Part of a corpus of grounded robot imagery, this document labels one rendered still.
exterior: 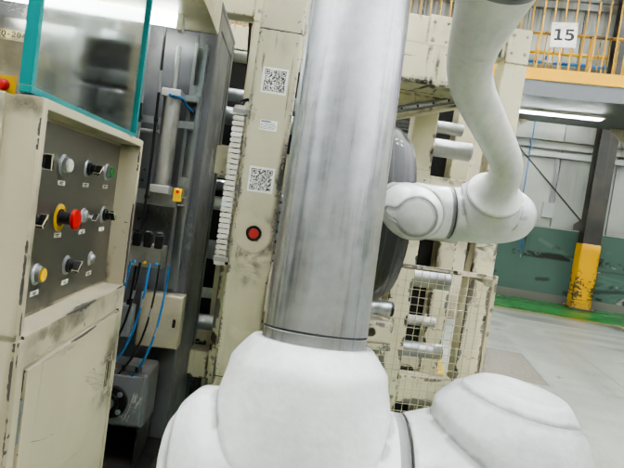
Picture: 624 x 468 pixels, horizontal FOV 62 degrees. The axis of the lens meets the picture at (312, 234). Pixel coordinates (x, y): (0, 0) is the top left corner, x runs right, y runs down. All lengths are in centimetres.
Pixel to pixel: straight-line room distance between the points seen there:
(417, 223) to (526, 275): 997
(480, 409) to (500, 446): 3
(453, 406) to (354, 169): 23
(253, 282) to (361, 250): 111
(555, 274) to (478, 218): 1003
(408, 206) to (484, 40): 34
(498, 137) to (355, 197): 43
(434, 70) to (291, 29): 57
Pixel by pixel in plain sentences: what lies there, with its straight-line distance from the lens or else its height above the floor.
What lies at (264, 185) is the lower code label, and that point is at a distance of 155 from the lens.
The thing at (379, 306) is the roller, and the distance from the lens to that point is 152.
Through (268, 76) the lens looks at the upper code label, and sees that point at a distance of 159.
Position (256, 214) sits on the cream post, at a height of 112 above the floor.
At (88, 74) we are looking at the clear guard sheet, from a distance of 111.
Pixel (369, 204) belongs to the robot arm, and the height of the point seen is 117.
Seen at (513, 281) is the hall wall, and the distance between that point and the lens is 1085.
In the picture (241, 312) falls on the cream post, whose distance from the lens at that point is 158.
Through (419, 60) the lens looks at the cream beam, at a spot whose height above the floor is 171.
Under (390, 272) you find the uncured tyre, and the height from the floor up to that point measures 102.
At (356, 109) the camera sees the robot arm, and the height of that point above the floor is 126.
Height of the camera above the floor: 116
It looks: 3 degrees down
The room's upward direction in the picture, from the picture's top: 8 degrees clockwise
